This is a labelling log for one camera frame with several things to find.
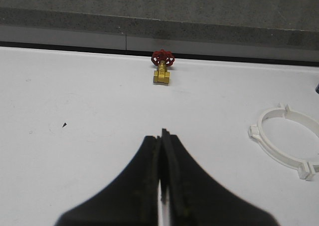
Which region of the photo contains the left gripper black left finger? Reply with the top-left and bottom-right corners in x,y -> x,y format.
56,136 -> 160,226

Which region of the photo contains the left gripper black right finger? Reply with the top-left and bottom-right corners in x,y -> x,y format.
161,129 -> 278,226

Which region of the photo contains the white half-ring clamp with tab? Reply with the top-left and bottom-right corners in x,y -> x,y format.
248,103 -> 311,180

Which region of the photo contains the white half-ring pipe clamp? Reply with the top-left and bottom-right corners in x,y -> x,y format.
284,105 -> 319,181

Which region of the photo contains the brass valve red handwheel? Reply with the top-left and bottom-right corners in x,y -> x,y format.
151,49 -> 175,84

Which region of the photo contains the grey stone counter ledge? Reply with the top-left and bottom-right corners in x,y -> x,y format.
0,0 -> 319,49

